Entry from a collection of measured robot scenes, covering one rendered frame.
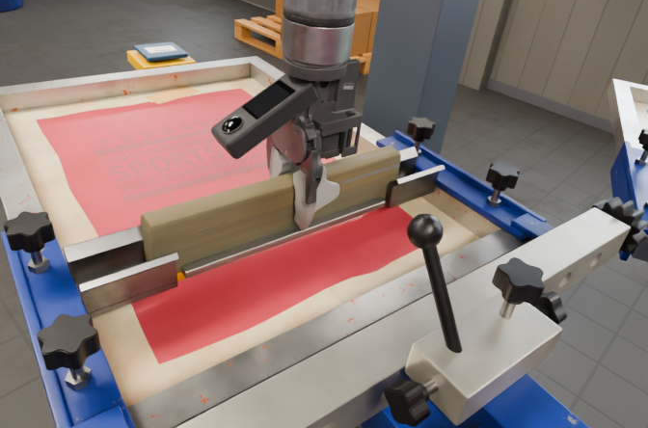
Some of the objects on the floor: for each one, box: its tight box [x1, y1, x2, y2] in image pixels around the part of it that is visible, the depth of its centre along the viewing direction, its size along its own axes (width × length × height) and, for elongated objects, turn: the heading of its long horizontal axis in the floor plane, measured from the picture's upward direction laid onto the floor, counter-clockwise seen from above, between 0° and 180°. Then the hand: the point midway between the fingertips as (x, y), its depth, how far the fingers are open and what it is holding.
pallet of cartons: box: [234, 0, 380, 74], centre depth 435 cm, size 132×90×49 cm
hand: (287, 212), depth 64 cm, fingers open, 4 cm apart
